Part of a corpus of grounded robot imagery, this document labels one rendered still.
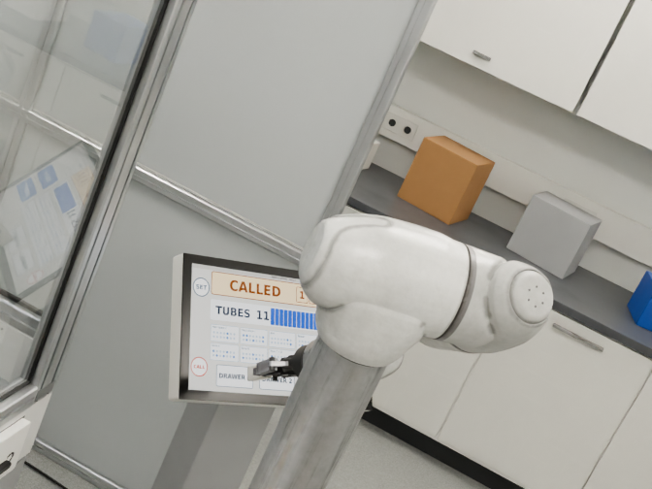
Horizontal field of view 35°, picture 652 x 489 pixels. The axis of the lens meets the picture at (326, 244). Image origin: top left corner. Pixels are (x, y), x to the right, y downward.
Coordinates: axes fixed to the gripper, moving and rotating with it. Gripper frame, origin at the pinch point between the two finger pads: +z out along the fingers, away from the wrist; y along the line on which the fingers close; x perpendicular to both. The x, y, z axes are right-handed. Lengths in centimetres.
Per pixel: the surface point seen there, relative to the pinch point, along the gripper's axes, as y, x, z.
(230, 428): -10.7, 9.5, 27.4
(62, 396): -17, -7, 139
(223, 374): 2.8, -0.3, 9.5
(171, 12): 47, -50, -41
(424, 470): -183, 11, 148
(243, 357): -2.0, -4.3, 9.5
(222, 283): 3.9, -19.8, 9.5
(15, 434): 49, 15, 5
